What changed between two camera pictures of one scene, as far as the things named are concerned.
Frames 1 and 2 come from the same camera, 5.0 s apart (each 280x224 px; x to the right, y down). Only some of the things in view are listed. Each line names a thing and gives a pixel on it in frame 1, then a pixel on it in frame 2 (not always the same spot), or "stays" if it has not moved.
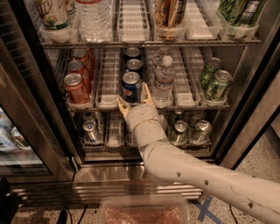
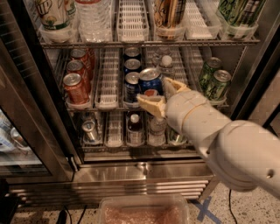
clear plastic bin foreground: [144, 209] stays
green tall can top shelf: [241, 12] stays
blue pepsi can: [131, 87] to [150, 81]
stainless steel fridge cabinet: [212, 66] stays
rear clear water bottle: [161, 52] stays
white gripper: [140, 115] to [178, 108]
